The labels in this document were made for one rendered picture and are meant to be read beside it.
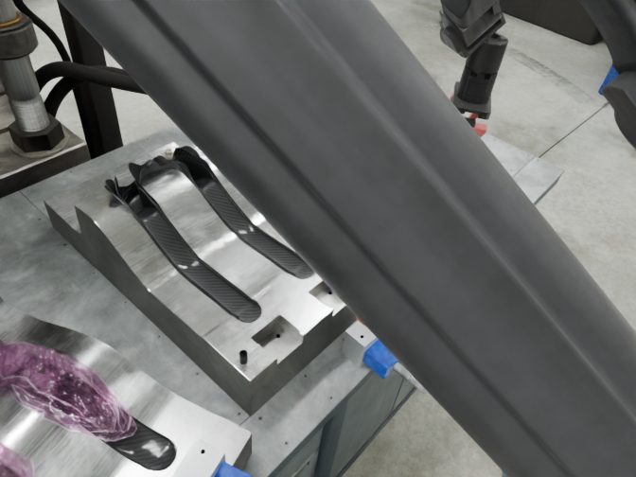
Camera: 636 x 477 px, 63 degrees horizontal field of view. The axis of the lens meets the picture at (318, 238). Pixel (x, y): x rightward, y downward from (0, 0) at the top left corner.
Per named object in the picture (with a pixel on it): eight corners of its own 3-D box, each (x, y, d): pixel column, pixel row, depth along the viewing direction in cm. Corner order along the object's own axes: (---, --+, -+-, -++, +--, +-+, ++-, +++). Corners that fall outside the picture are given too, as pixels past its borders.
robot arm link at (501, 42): (488, 39, 80) (518, 36, 82) (464, 23, 85) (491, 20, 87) (476, 80, 85) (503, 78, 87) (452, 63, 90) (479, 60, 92)
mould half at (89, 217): (370, 307, 83) (385, 248, 73) (250, 417, 68) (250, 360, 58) (176, 167, 105) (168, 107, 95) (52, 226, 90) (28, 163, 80)
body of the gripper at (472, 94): (450, 115, 89) (461, 75, 84) (452, 90, 96) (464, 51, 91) (487, 123, 88) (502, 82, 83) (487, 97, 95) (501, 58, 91)
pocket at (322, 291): (353, 306, 76) (356, 290, 73) (329, 326, 73) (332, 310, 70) (329, 289, 78) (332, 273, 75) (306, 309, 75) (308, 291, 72)
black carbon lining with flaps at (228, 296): (322, 277, 77) (327, 231, 71) (240, 341, 68) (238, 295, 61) (176, 171, 92) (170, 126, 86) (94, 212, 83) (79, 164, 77)
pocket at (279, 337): (303, 350, 70) (305, 334, 67) (274, 375, 67) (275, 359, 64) (278, 330, 72) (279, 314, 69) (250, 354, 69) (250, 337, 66)
